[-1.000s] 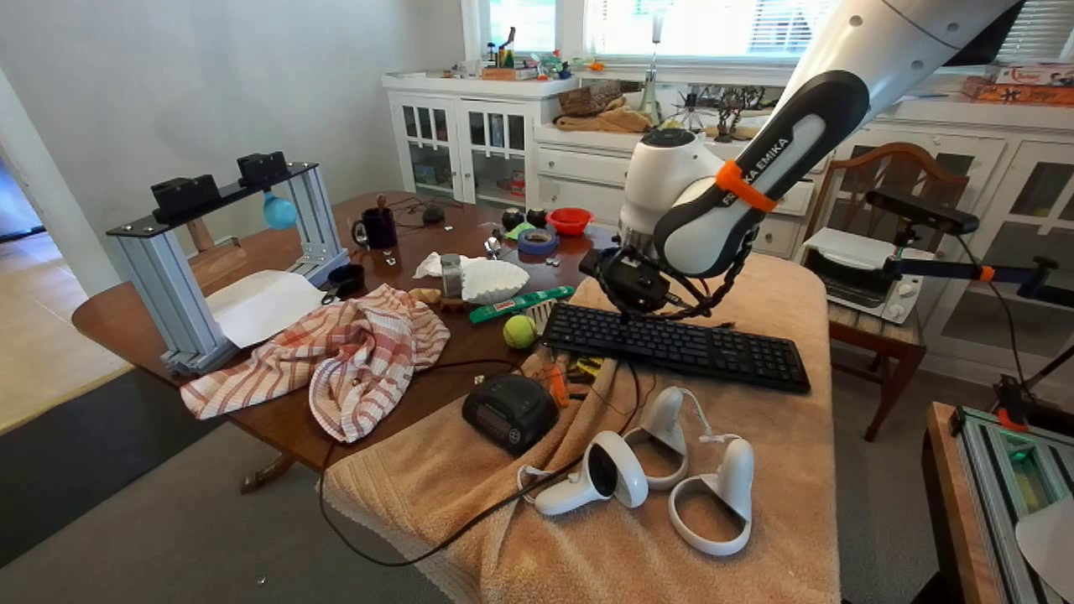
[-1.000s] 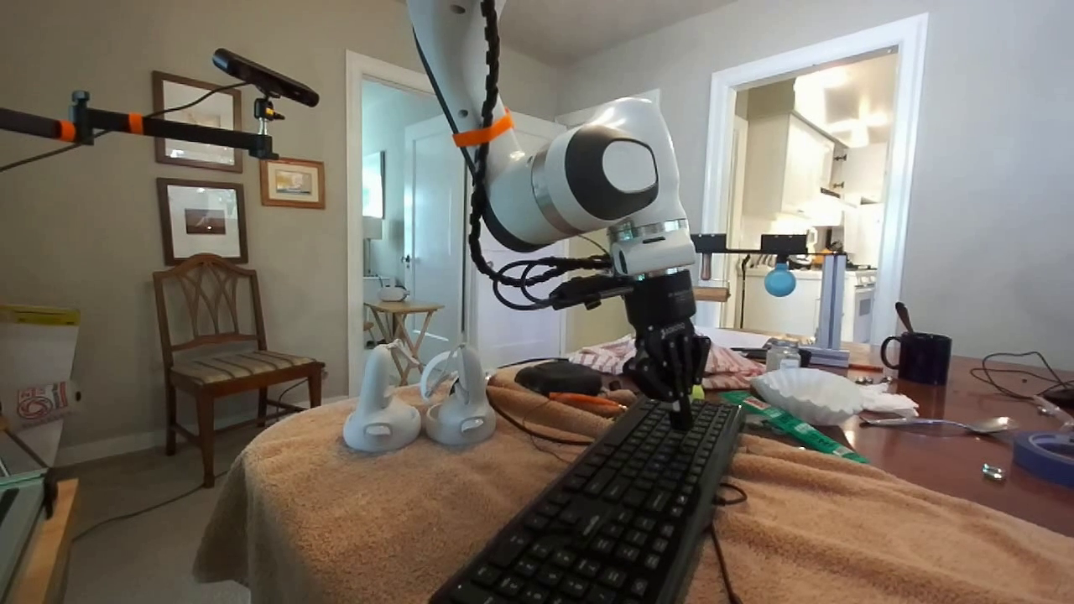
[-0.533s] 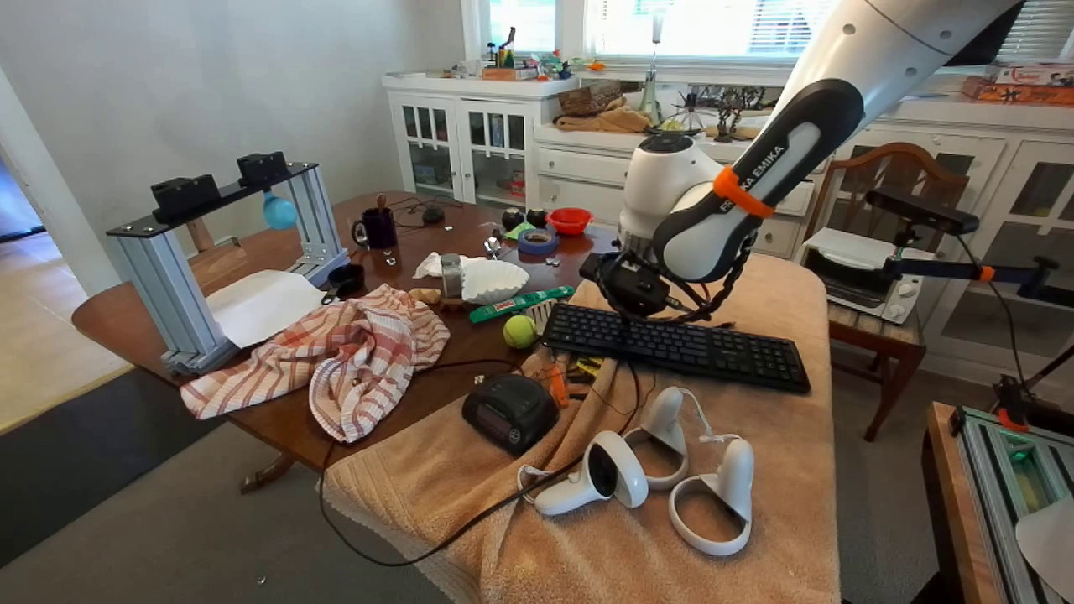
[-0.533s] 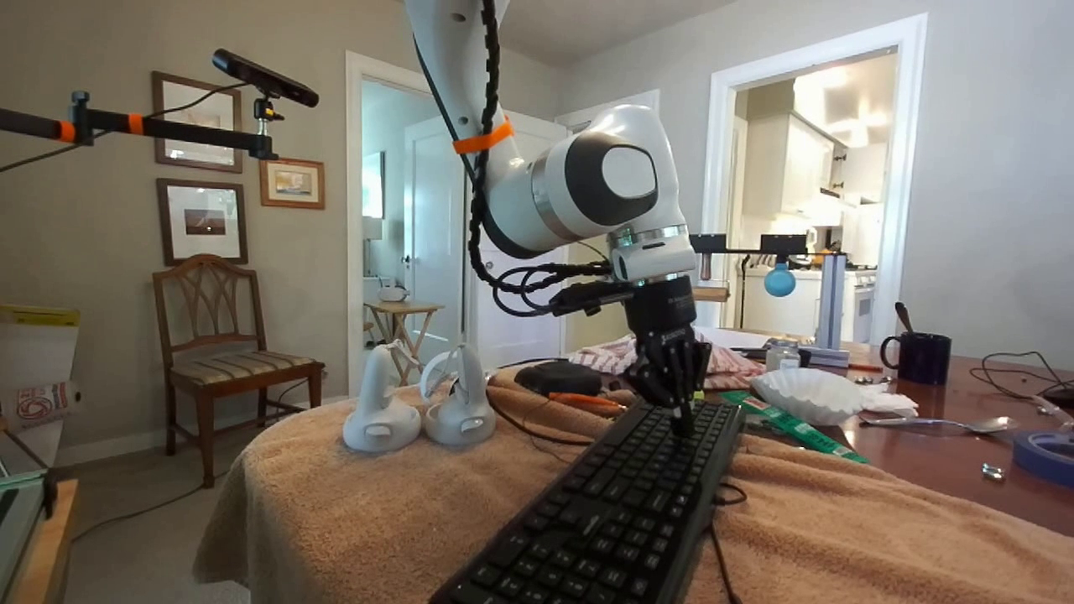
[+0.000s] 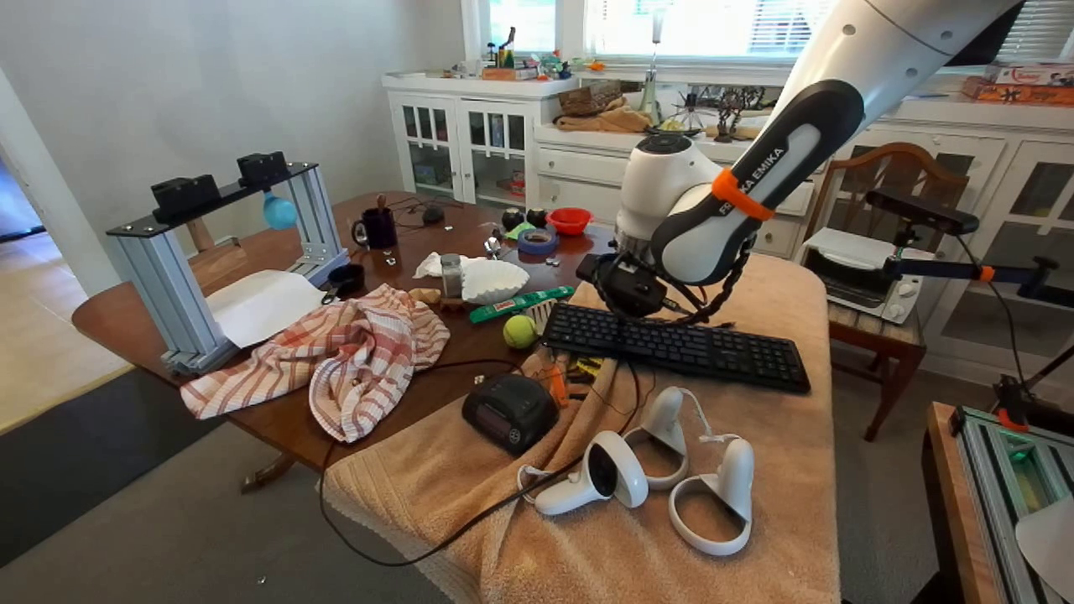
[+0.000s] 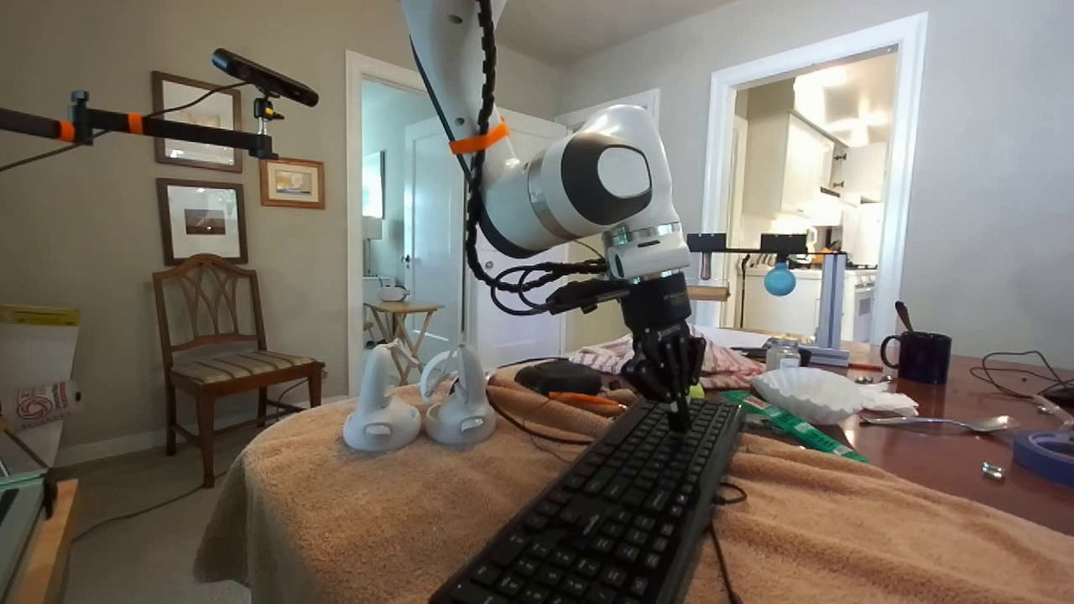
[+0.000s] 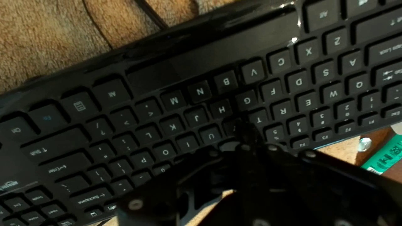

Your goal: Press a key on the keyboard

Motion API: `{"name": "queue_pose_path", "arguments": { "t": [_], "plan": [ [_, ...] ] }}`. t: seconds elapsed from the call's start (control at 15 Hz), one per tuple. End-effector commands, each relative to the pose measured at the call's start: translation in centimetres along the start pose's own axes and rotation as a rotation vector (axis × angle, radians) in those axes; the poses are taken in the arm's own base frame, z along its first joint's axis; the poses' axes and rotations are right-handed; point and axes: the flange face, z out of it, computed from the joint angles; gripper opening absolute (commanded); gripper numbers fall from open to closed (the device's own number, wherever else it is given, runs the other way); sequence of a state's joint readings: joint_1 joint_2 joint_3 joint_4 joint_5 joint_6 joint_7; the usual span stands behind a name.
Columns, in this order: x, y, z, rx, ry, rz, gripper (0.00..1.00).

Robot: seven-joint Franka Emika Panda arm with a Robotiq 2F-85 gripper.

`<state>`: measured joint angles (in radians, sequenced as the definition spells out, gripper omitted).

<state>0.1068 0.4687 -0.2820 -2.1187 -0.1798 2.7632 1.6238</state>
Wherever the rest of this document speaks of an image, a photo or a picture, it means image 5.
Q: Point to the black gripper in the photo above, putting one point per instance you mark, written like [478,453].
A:
[626,279]

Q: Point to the black computer keyboard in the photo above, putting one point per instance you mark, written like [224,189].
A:
[716,357]

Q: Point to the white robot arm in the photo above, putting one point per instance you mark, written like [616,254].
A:
[850,69]

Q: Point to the green toothpaste box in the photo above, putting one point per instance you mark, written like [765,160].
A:
[522,304]

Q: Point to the yellow tennis ball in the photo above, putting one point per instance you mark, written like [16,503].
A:
[522,334]

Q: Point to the red bowl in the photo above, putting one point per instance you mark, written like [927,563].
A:
[567,218]

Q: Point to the white crumpled plastic bag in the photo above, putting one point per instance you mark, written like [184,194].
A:
[486,275]

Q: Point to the black alarm clock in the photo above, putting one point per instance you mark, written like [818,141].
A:
[512,409]

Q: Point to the white VR controller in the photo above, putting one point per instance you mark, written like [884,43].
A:
[607,470]
[732,470]

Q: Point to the white glass door cabinet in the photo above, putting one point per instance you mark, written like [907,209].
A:
[458,139]

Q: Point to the white box black base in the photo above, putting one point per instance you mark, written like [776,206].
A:
[855,270]

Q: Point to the tan towel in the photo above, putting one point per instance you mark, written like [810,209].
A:
[626,558]

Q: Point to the dark mug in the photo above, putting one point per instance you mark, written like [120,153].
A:
[375,230]

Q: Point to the wooden chair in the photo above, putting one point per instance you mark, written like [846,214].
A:
[884,337]

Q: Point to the red striped white cloth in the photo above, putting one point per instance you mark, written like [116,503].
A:
[347,357]

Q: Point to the blue ball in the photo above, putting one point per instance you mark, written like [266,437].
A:
[278,214]

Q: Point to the white paper sheet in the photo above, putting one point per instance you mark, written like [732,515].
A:
[261,307]

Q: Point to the aluminium rack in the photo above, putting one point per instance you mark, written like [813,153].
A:
[1008,481]

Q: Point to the black stereo camera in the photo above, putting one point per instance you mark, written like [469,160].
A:
[922,214]

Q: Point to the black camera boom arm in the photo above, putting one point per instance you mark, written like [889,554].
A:
[952,270]

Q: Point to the aluminium frame stand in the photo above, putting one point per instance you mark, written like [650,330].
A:
[171,291]

